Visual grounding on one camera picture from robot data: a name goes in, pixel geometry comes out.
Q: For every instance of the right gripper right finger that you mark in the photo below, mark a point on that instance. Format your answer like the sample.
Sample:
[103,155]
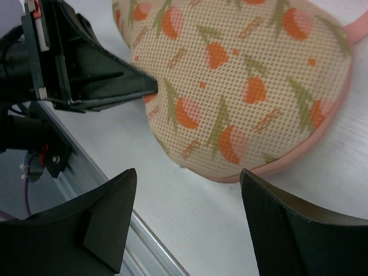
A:
[292,236]

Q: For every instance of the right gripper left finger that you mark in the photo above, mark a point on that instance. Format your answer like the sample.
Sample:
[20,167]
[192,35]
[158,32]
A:
[45,243]

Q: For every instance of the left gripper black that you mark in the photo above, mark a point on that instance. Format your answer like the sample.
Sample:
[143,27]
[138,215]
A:
[68,65]

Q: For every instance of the floral mesh laundry bag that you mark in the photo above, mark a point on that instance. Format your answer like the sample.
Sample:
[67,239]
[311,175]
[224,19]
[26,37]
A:
[241,84]

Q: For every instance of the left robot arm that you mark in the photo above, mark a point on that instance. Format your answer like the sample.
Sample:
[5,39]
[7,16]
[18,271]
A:
[18,133]

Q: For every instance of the aluminium front rail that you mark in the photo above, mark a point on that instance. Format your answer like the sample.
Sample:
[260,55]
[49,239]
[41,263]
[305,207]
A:
[115,240]

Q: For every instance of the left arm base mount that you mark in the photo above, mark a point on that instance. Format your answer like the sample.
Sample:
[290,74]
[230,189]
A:
[55,149]

